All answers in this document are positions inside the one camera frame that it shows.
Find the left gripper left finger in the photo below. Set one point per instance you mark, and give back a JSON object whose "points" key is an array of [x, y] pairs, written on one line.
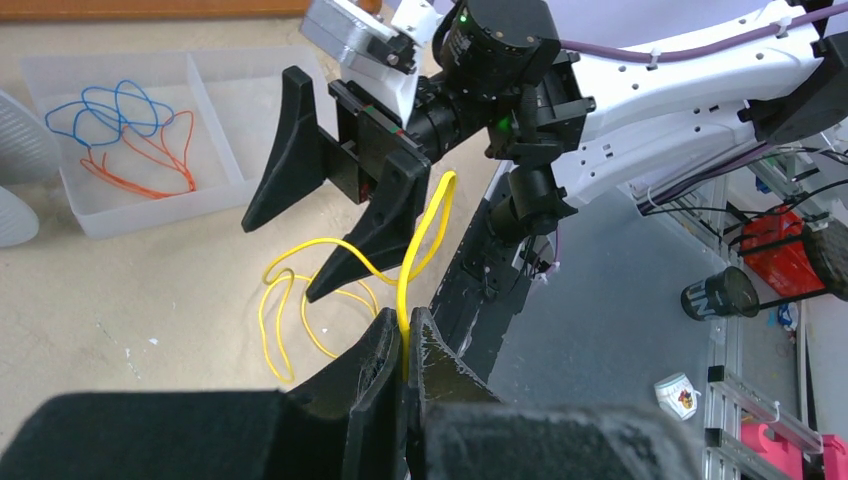
{"points": [[342, 423]]}

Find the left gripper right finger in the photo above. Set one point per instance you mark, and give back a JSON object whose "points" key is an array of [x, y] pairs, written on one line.
{"points": [[459, 429]]}

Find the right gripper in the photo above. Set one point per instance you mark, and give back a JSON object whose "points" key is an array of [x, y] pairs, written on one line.
{"points": [[370, 157]]}

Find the clear plastic divided tray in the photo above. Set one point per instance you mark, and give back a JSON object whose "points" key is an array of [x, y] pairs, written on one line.
{"points": [[148, 139]]}

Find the white perforated cable spool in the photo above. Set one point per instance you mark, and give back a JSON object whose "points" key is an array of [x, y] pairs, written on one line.
{"points": [[28, 155]]}

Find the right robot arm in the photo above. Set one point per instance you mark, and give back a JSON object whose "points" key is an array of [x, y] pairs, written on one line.
{"points": [[573, 119]]}

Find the white printed mug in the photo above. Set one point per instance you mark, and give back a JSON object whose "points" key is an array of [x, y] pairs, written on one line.
{"points": [[677, 396]]}

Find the black can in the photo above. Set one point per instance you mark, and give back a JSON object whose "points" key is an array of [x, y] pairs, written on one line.
{"points": [[725, 294]]}

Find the pink object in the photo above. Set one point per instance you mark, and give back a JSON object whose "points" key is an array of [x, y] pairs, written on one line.
{"points": [[787, 457]]}

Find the red box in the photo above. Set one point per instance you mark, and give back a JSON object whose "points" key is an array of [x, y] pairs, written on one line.
{"points": [[783, 265]]}

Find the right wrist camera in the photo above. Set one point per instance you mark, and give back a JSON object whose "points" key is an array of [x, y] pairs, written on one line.
{"points": [[384, 59]]}

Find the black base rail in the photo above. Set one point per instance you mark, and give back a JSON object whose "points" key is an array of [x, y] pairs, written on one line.
{"points": [[487, 284]]}

